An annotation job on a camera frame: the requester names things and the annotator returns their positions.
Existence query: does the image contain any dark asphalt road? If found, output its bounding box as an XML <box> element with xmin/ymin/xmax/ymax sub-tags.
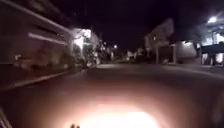
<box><xmin>0</xmin><ymin>63</ymin><xmax>224</xmax><ymax>128</ymax></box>

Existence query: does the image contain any pale two-storey building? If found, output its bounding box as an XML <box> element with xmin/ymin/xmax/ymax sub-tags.
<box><xmin>143</xmin><ymin>18</ymin><xmax>198</xmax><ymax>65</ymax></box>

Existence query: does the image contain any robot's own part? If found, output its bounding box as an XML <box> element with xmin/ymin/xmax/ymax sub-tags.
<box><xmin>69</xmin><ymin>123</ymin><xmax>82</xmax><ymax>128</ymax></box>

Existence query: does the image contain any building with lit front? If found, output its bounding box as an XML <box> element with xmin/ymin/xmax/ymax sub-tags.
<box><xmin>0</xmin><ymin>0</ymin><xmax>101</xmax><ymax>73</ymax></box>

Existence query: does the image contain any pale kerb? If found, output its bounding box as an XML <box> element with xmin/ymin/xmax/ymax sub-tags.
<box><xmin>0</xmin><ymin>69</ymin><xmax>73</xmax><ymax>92</ymax></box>

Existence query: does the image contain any dark pavement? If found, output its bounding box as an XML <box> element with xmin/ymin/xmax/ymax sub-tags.
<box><xmin>0</xmin><ymin>65</ymin><xmax>76</xmax><ymax>88</ymax></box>

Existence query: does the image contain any lit building with canopy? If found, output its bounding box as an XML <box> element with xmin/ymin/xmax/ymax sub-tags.
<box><xmin>195</xmin><ymin>14</ymin><xmax>224</xmax><ymax>67</ymax></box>

